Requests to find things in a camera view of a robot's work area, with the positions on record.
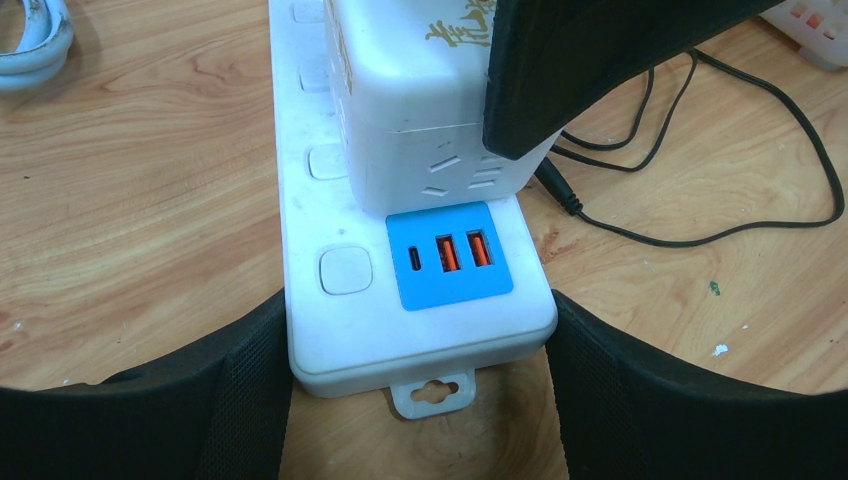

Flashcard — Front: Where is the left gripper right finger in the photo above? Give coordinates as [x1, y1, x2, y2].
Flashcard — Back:
[546, 292, 847, 479]

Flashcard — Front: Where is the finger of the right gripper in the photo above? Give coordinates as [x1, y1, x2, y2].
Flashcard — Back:
[483, 0, 776, 160]

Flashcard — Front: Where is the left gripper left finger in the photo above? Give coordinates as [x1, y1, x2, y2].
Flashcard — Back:
[1, 293, 293, 479]

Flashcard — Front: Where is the white cube adapter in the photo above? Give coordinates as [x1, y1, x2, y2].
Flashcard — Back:
[324, 1, 555, 216]

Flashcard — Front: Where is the white power strip blue USB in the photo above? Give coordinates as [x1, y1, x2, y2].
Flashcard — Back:
[269, 1, 557, 419]

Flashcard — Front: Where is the white plastic basket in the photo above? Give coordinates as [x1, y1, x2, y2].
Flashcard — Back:
[760, 0, 847, 71]

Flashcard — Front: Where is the black charger with cable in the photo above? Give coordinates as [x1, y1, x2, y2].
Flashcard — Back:
[533, 47, 846, 250]

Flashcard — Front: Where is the light blue coiled cable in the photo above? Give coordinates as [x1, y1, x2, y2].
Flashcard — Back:
[0, 0, 75, 93]

